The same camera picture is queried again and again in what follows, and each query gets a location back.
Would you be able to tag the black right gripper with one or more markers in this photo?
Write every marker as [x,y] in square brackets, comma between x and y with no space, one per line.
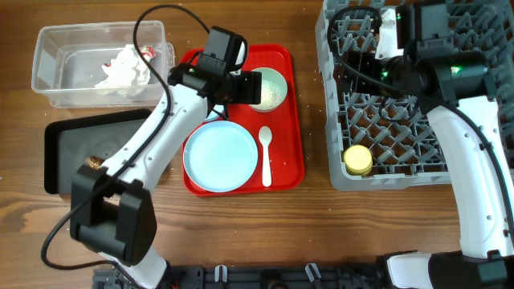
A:
[360,60]

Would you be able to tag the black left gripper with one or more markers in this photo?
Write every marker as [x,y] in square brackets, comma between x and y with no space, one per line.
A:
[251,90]

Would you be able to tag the mint green rice bowl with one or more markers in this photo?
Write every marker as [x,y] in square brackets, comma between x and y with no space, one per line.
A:
[274,89]

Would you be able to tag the yellow plastic cup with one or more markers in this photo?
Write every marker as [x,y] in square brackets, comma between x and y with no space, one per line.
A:
[358,160]

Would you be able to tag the red snack wrapper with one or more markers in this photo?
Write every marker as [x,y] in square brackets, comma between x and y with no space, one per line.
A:
[128,57]

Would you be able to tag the white napkin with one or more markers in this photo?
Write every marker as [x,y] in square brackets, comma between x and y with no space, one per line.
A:
[125,76]

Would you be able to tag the brown food scrap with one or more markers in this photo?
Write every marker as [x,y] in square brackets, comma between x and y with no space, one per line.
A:
[94,162]

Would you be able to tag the small light blue bowl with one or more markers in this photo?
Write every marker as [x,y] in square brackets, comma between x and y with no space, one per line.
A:
[213,115]

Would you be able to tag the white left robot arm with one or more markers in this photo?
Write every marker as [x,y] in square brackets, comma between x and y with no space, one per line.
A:
[111,207]

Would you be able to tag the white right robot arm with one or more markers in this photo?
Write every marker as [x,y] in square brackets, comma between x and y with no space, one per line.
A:
[445,65]

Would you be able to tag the grey dishwasher rack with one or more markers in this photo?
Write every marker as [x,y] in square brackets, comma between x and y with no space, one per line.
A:
[405,150]

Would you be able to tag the black waste tray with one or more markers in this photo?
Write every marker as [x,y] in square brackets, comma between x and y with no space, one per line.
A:
[68,143]

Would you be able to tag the white plastic spoon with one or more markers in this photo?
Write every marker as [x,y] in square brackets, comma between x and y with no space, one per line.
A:
[265,138]

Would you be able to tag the large light blue plate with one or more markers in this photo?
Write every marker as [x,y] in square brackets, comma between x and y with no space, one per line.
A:
[220,156]

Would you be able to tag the red plastic tray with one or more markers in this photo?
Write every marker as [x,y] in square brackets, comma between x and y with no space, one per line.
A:
[285,149]

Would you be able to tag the clear plastic bin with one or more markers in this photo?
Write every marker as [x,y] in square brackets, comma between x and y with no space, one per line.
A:
[68,64]

